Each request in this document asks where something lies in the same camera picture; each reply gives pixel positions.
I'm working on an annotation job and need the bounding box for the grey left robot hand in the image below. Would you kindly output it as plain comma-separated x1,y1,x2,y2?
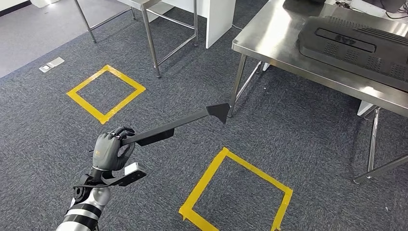
91,127,136,172

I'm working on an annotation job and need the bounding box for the black plastic plate bracket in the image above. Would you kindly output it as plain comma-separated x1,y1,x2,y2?
119,103,231,147

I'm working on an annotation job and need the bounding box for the stainless steel workbench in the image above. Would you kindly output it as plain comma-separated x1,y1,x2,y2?
227,0,408,185

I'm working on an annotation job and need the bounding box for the yellow floor tape square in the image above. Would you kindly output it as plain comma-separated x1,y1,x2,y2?
178,146,294,231
66,64,147,125

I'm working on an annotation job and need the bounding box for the white panel desk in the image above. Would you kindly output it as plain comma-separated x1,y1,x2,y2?
161,0,237,50

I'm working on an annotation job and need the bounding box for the large black plastic panel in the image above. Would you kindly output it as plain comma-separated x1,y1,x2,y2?
298,16,408,92

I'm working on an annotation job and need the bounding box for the bunch of keys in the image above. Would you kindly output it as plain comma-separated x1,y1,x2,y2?
334,0,355,9

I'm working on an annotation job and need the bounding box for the grey laptop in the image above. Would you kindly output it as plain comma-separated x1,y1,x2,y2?
381,0,408,14

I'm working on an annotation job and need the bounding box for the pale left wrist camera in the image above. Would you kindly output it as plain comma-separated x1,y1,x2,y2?
124,162,141,176

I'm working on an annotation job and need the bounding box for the black left camera bracket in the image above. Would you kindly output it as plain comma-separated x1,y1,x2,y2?
72,169,147,189

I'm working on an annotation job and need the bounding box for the steel frame table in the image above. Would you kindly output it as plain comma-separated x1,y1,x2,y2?
72,0,199,79

